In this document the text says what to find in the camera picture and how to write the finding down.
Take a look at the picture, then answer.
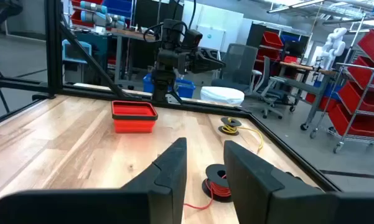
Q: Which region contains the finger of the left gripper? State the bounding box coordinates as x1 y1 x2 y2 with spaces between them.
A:
202 49 221 60
195 58 227 75

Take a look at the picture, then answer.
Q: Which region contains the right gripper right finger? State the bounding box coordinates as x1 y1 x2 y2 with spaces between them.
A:
223 139 374 224

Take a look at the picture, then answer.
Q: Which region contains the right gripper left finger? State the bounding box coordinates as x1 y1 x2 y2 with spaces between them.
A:
0 137 188 224

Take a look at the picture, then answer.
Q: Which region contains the red wire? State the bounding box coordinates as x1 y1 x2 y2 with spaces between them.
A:
183 179 233 211

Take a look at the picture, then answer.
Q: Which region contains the black plastic spool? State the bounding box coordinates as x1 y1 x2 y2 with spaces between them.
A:
201 164 234 203

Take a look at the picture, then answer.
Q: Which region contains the white board panel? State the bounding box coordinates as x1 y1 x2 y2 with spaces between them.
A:
196 25 227 52

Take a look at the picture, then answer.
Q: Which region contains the grey mesh office chair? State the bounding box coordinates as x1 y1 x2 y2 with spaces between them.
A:
210 43 259 94

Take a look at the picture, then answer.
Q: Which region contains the white trash bin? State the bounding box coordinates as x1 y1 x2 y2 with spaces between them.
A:
200 86 246 107

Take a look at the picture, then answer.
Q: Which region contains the black shelving unit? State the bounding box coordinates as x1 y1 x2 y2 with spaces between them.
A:
247 23 311 78

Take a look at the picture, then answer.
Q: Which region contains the wood top table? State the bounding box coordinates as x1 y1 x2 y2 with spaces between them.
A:
107 27 158 86

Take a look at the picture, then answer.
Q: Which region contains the red collapsible container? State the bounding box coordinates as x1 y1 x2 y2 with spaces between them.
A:
111 100 159 134

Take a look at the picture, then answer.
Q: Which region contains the wood top workbench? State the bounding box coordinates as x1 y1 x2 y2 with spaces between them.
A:
278 60 342 131

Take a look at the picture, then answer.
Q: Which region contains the light blue cart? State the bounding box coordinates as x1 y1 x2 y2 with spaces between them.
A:
61 39 93 85

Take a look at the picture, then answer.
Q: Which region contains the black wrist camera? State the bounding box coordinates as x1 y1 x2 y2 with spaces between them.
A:
182 29 203 50

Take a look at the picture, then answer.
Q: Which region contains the grey metal mounting bracket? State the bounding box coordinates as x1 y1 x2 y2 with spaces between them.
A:
165 92 184 105

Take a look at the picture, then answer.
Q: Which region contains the yellow wire spool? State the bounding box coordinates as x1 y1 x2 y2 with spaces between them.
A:
217 116 264 153

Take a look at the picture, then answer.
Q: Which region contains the black aluminium table frame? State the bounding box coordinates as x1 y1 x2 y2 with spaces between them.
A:
0 0 342 192

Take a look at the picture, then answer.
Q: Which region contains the metal wire shelf rack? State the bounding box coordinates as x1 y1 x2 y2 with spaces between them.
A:
309 12 374 155

